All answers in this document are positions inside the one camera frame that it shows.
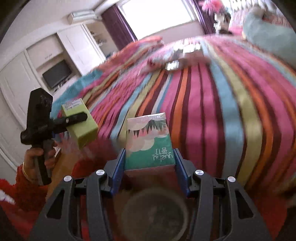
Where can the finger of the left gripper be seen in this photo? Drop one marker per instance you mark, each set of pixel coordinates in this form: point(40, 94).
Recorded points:
point(60, 124)

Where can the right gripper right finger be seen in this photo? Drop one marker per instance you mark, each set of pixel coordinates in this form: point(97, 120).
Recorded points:
point(222, 209)

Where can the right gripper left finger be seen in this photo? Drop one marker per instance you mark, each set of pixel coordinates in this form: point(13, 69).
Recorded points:
point(60, 218)

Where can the light green cardboard box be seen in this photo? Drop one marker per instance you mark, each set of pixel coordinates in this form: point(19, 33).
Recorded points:
point(82, 133)

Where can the green mountain-print tissue pack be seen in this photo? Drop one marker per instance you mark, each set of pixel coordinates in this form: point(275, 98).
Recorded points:
point(148, 142)

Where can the person's left hand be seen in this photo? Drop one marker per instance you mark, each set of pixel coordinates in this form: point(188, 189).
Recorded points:
point(39, 161)

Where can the red fuzzy left sleeve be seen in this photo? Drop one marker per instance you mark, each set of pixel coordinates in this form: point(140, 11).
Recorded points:
point(21, 204)

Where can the red fuzzy sleeve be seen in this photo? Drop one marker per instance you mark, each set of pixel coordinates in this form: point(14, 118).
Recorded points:
point(278, 210)
point(21, 204)

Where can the black flat television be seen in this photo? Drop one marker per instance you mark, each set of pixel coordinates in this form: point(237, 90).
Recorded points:
point(58, 73)

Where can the red fuzzy right sleeve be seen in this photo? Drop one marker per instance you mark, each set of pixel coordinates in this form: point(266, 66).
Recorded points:
point(278, 210)

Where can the white mesh waste basket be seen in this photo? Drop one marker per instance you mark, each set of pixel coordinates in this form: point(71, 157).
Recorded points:
point(155, 214)

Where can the colourful striped bedspread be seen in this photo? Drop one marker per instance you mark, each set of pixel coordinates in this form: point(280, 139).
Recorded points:
point(232, 117)

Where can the dark purple left curtain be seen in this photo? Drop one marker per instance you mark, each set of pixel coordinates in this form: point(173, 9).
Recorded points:
point(118, 27)

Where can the dark purple curtain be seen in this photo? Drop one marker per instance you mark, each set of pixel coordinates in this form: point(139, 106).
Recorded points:
point(206, 19)
point(118, 27)

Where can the bright window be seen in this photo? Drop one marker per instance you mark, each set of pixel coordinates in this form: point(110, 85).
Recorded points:
point(148, 17)

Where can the dark purple right curtain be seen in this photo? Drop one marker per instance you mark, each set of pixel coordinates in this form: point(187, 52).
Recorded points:
point(206, 19)

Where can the light blue plush toy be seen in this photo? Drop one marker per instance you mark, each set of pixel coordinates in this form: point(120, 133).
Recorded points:
point(275, 39)

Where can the white flower vase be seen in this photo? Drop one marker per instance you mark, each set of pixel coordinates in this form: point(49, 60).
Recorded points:
point(222, 21)

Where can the pink flower bouquet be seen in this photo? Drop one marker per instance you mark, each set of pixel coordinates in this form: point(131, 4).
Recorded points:
point(213, 6)

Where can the white wall air conditioner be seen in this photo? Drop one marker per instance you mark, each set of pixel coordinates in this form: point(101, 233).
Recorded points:
point(80, 16)

